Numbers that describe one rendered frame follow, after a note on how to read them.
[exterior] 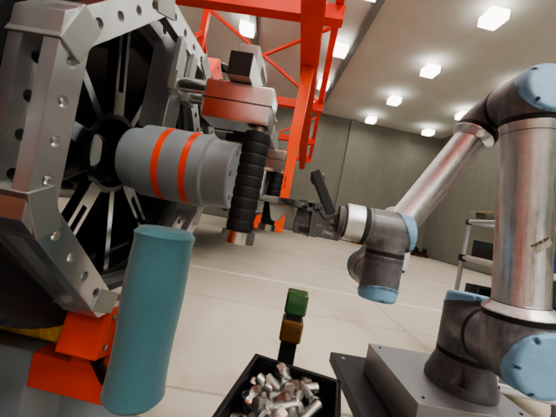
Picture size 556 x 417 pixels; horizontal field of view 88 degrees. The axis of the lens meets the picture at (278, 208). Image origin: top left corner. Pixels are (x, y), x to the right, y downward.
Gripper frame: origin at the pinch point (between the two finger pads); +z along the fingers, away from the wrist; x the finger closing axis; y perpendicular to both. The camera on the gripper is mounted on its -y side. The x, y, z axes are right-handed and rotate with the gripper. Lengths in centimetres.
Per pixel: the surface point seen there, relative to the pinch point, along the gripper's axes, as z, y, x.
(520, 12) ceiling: -429, -567, 625
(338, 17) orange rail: -11, -241, 270
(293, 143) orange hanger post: 19, -99, 339
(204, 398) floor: 14, 83, 44
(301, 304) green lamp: -12.8, 18.7, -19.4
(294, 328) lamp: -12.4, 23.1, -19.4
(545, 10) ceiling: -471, -567, 609
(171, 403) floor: 25, 83, 37
